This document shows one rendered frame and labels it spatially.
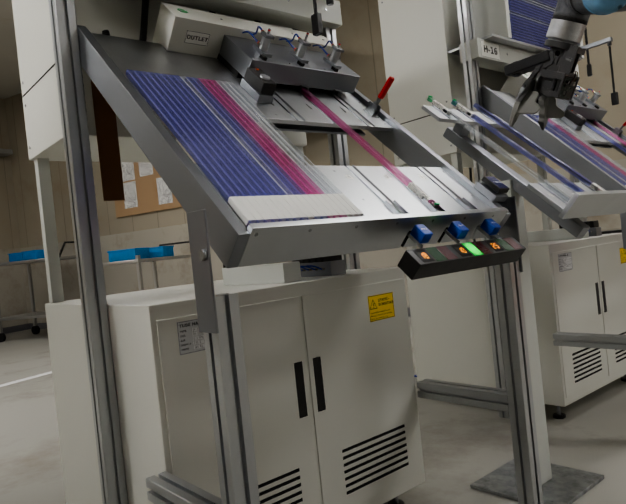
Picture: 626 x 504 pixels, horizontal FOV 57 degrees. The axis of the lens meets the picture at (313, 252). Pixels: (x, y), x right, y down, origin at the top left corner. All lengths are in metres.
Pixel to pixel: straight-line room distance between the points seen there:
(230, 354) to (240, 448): 0.13
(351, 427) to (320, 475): 0.13
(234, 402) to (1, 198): 8.03
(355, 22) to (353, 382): 4.57
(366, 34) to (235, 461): 4.97
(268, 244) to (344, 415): 0.63
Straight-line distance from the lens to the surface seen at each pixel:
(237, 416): 0.86
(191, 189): 0.92
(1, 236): 8.69
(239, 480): 0.87
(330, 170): 1.13
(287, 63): 1.43
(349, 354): 1.38
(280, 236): 0.86
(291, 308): 1.26
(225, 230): 0.84
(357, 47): 5.59
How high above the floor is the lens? 0.69
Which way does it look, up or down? level
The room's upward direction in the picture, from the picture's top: 6 degrees counter-clockwise
